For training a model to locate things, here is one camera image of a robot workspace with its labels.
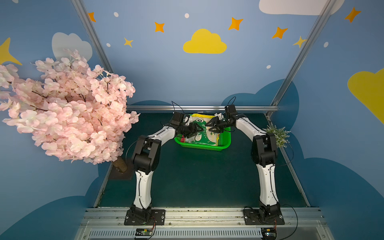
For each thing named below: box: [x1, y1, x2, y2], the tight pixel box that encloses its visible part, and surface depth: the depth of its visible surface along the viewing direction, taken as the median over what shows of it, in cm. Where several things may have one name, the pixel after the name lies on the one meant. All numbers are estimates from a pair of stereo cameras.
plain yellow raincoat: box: [191, 113, 216, 119], surface depth 108 cm
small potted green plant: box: [262, 122, 291, 148], surface depth 90 cm
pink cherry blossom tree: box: [0, 49, 141, 173], surface depth 53 cm
